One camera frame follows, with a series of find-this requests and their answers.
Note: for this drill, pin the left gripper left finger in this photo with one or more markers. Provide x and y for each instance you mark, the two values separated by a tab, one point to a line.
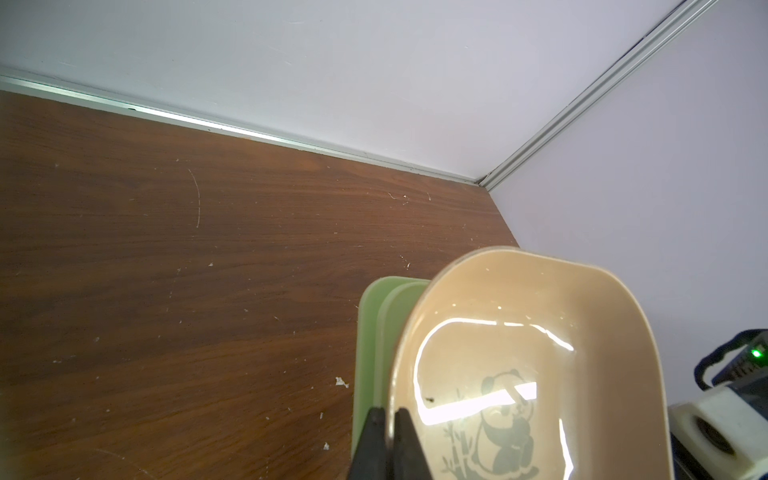
370	459

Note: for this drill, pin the green electronic scale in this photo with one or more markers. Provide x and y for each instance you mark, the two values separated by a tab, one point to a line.
383	311

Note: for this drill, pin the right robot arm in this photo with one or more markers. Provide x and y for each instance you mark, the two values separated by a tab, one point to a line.
745	374

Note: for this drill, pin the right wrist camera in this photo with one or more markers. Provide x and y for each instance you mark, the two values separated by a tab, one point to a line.
724	431

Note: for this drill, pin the beige panda bowl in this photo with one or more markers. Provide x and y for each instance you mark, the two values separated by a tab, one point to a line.
514	365

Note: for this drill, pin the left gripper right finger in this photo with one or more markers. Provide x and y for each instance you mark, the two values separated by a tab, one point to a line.
408	458

